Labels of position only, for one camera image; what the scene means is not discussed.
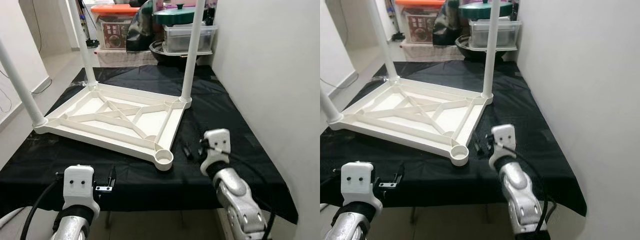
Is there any white plastic children table top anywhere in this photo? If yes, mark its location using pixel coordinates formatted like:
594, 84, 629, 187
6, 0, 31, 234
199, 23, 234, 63
327, 76, 495, 167
34, 82, 193, 172

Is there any black tablecloth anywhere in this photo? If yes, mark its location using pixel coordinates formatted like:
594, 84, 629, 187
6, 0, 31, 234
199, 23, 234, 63
320, 60, 587, 217
0, 64, 300, 225

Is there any black round basin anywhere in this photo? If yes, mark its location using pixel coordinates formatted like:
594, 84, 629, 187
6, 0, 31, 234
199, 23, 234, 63
149, 40, 213, 66
455, 35, 518, 62

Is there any beige low platform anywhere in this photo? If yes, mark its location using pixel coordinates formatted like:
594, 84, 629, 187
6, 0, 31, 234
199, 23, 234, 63
400, 42, 468, 63
96, 47, 161, 68

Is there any clear plastic storage box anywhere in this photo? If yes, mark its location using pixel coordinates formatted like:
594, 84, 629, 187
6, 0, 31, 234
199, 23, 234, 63
467, 19, 522, 51
162, 24, 218, 55

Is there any black bag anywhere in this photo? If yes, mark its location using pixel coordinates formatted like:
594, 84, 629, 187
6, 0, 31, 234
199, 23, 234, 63
432, 0, 468, 47
126, 0, 163, 52

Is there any green round lid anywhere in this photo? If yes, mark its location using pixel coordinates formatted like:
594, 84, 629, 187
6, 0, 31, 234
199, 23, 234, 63
457, 0, 515, 21
152, 4, 197, 27

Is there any orange-lidded box with red print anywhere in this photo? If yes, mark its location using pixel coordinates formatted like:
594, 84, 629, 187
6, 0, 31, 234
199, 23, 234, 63
90, 4, 141, 50
395, 0, 446, 45

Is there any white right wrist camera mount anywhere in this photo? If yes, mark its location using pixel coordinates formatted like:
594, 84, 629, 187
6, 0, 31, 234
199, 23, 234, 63
200, 128, 232, 176
487, 124, 517, 171

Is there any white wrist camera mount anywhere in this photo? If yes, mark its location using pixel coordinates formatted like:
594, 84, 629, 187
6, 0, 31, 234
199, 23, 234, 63
340, 161, 383, 211
200, 128, 232, 176
487, 124, 517, 171
62, 165, 100, 211

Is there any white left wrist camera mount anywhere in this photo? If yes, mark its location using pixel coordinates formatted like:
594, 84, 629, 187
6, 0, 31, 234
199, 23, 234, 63
340, 161, 383, 211
62, 165, 100, 211

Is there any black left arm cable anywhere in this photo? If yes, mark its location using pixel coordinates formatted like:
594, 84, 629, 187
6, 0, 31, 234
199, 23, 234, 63
320, 170, 343, 206
20, 172, 66, 240

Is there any thin black floor cable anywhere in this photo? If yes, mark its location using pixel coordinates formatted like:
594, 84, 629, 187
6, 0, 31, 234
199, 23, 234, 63
320, 70, 360, 91
0, 67, 53, 115

